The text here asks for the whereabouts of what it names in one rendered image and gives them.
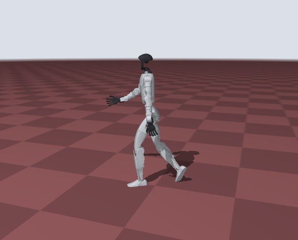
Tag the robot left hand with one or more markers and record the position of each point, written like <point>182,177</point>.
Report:
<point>151,128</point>

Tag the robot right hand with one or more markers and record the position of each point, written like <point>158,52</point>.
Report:
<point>114,100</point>

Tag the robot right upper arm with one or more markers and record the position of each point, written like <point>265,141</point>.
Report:
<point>137,91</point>

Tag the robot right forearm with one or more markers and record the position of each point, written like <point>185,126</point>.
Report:
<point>128,97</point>

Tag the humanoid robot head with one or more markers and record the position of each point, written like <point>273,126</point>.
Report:
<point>145,58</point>

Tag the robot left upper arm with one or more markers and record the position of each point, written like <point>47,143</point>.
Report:
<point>147,80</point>

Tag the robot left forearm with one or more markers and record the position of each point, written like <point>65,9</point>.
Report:
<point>148,109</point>

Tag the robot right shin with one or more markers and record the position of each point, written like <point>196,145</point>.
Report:
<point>169,157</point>

